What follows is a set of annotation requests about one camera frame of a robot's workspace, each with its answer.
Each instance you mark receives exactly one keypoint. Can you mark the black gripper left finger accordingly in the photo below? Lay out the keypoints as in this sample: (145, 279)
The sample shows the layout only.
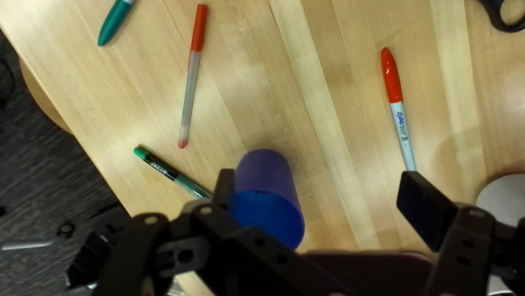
(181, 257)

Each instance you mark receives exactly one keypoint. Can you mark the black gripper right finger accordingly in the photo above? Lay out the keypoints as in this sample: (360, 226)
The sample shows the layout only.
(470, 247)

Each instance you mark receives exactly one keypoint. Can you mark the blue plastic cup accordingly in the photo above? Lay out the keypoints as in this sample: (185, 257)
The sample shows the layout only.
(268, 203)

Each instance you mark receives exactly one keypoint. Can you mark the grey mug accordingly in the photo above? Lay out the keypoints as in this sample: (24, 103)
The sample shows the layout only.
(506, 198)

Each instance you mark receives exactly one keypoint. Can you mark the green marker black body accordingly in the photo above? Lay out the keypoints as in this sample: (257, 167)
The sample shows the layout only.
(165, 170)

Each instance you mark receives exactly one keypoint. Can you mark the red capped Sharpie marker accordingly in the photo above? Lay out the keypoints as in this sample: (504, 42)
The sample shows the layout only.
(398, 109)

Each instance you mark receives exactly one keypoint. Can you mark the grey rod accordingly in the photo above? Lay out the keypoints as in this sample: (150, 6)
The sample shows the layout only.
(25, 246)

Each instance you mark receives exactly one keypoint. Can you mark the orange capped grey pen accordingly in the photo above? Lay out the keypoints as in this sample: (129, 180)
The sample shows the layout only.
(191, 83)

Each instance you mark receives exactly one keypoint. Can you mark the green capped Sharpie marker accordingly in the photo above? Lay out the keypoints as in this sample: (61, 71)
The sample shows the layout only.
(114, 24)

